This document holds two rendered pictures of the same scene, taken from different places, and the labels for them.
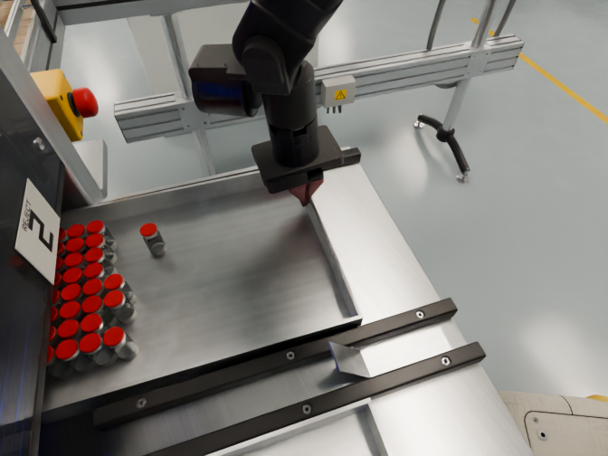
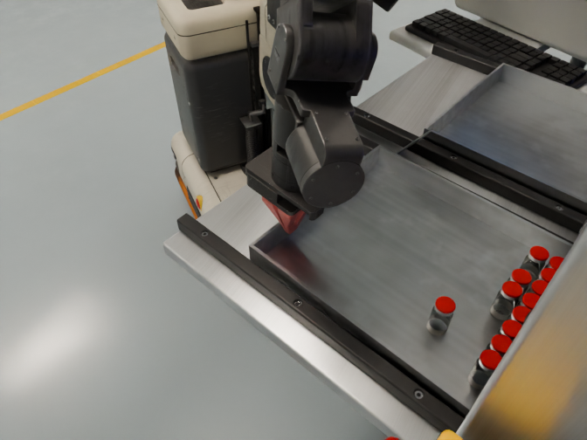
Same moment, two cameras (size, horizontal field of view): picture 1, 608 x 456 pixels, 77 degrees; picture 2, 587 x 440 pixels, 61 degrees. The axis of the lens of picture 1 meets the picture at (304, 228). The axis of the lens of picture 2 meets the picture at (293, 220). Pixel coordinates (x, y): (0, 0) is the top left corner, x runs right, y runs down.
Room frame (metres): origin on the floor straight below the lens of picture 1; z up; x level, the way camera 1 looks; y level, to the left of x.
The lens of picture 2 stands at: (0.58, 0.37, 1.36)
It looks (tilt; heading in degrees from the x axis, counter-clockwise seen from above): 46 degrees down; 240
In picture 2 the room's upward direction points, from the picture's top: straight up
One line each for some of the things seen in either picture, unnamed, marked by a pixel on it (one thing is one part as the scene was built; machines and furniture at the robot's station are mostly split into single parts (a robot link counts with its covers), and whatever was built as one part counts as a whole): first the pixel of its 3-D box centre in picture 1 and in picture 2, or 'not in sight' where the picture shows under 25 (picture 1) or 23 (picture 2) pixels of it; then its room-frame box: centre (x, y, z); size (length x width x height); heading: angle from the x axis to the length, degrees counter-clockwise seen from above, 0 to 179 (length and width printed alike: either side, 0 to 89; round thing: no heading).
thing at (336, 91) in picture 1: (337, 91); not in sight; (1.27, -0.13, 0.50); 0.12 x 0.05 x 0.09; 108
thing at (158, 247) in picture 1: (154, 240); (440, 317); (0.29, 0.20, 0.90); 0.02 x 0.02 x 0.04
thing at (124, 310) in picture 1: (120, 307); (514, 288); (0.20, 0.21, 0.90); 0.02 x 0.02 x 0.05
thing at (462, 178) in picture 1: (442, 140); not in sight; (1.52, -0.70, 0.07); 0.50 x 0.08 x 0.14; 18
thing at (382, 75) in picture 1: (337, 83); not in sight; (1.34, -0.13, 0.49); 1.60 x 0.08 x 0.12; 108
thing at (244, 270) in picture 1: (195, 268); (430, 267); (0.25, 0.14, 0.90); 0.34 x 0.26 x 0.04; 107
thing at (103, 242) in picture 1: (100, 288); (521, 319); (0.22, 0.24, 0.90); 0.18 x 0.02 x 0.05; 17
